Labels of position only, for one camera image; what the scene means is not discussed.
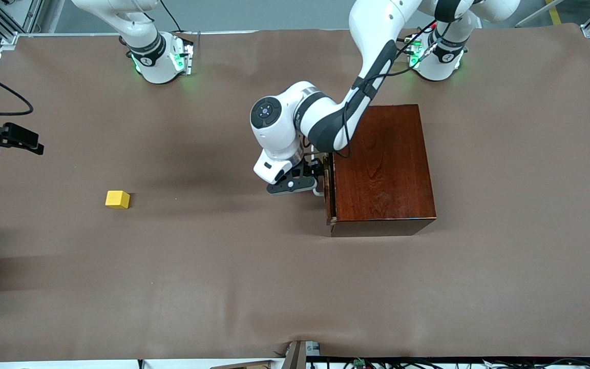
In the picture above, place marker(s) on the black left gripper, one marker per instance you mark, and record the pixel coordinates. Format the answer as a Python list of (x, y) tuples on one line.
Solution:
[(317, 168)]

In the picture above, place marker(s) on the yellow block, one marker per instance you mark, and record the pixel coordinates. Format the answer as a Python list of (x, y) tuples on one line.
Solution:
[(117, 200)]

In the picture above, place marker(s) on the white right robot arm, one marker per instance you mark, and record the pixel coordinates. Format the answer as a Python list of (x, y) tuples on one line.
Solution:
[(154, 61)]

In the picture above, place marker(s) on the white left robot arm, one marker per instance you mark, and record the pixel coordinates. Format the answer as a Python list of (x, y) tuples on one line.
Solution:
[(377, 31)]

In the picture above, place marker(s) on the dark brown wooden cabinet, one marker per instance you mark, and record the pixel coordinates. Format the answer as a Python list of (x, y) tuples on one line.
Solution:
[(392, 174)]

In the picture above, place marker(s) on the brown table cover sheet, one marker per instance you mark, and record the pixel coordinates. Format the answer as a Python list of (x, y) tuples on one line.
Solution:
[(223, 282)]

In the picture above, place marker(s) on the small gray box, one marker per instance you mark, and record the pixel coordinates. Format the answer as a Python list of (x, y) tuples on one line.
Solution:
[(313, 349)]

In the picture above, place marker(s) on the yellow floor tape strip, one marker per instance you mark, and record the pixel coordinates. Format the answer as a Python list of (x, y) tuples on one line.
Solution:
[(553, 12)]

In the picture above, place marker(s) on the aluminium frame structure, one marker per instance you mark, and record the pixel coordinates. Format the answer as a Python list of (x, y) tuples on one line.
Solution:
[(34, 15)]

